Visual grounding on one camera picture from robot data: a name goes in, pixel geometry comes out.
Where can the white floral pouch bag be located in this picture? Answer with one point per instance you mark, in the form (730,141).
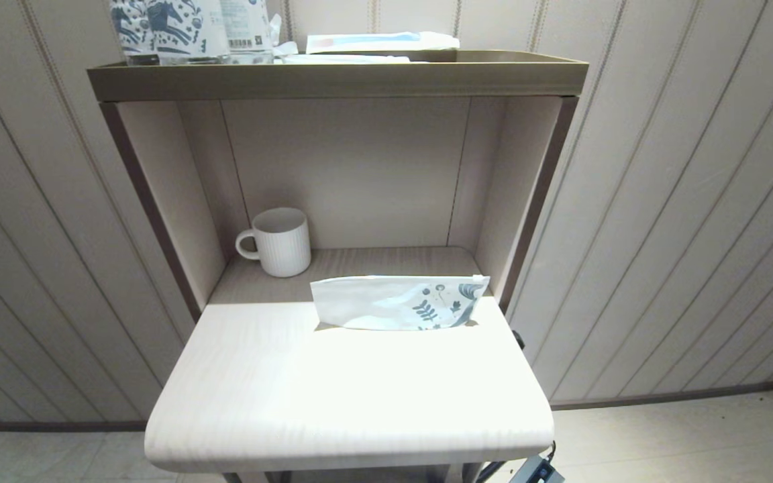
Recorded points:
(393,305)

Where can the white ribbed ceramic mug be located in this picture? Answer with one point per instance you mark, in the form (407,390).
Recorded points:
(284,245)

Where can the beige wooden shelf cabinet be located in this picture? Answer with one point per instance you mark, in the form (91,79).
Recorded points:
(359,402)

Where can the white blue toothbrush packet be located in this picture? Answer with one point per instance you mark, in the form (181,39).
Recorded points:
(380,42)

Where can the crumpled clear plastic wrapper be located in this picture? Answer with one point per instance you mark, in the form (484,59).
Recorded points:
(284,48)

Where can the clear bottle with barcode label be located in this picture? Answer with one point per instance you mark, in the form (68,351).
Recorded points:
(245,27)

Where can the grey power inverter box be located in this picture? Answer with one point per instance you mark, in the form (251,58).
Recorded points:
(537,471)

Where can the blue patterned package on top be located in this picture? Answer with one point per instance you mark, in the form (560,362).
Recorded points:
(188,30)

